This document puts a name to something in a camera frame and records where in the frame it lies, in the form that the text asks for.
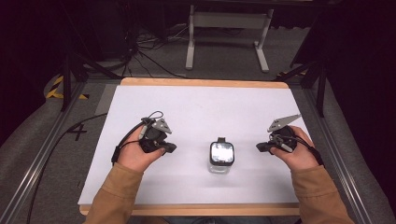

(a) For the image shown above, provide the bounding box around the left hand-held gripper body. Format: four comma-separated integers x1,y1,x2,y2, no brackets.
138,117,173,154

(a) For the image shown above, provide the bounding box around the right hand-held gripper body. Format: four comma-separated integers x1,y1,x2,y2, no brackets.
266,113,303,154

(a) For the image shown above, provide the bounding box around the person's right hand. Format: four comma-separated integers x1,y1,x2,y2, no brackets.
269,125,319,172

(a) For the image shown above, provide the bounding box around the person's left hand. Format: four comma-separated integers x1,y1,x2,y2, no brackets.
117,125,166,174

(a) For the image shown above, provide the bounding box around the clear jar with black lid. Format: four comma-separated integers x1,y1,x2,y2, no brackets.
207,136,236,175

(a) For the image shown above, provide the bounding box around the white table mat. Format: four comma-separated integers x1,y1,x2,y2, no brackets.
78,85,312,206

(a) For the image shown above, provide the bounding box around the black tripod stand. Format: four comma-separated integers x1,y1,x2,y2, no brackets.
60,6,123,112
273,46,329,119

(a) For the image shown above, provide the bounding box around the yellow black hazard tape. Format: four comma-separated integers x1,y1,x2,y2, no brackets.
45,75,91,101

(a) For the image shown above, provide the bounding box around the left hand-held gripper cable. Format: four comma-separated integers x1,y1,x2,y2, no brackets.
110,110,165,166

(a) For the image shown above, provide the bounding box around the hand-held gripper cable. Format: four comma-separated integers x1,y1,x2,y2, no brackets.
288,133,325,168
110,110,165,166

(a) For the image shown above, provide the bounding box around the right hand-held gripper cable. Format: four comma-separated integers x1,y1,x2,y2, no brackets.
288,133,325,168

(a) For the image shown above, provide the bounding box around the aluminium floor rail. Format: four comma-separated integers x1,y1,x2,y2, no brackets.
0,81,88,224
303,88,375,224

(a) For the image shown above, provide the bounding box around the bundle of floor cables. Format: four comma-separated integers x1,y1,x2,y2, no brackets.
120,22,191,79

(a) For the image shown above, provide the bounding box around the black floor cable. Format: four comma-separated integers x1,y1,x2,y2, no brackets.
25,112,108,224

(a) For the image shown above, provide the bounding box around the white metal stand frame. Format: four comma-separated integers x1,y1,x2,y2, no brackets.
185,4,276,74

